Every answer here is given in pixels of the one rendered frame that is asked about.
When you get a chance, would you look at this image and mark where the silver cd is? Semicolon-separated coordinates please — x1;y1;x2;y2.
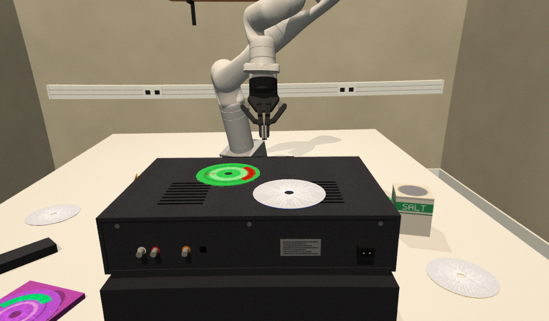
253;179;326;210
426;258;500;298
25;204;80;226

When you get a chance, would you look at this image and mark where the green cd with red label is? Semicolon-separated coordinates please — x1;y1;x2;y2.
196;163;260;186

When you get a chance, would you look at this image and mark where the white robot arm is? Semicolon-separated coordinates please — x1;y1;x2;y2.
210;0;340;154

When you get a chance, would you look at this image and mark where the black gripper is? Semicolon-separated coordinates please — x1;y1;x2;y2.
240;77;287;140

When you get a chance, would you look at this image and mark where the beige salt container with green label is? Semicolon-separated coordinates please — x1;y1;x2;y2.
391;183;435;237

